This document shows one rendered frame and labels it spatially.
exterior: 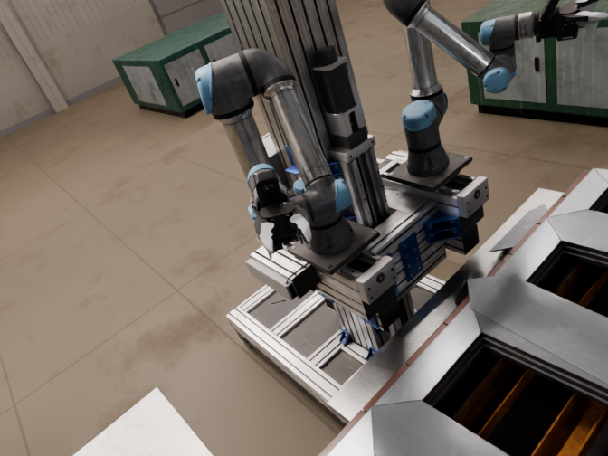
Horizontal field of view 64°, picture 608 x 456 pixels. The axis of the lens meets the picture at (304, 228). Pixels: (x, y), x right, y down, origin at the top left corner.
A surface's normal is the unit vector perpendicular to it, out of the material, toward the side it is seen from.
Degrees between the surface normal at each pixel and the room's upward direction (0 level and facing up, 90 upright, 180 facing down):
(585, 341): 0
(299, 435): 0
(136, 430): 0
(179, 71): 90
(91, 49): 90
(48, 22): 90
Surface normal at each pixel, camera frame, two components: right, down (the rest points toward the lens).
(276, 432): -0.29, -0.80
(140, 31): 0.61, 0.27
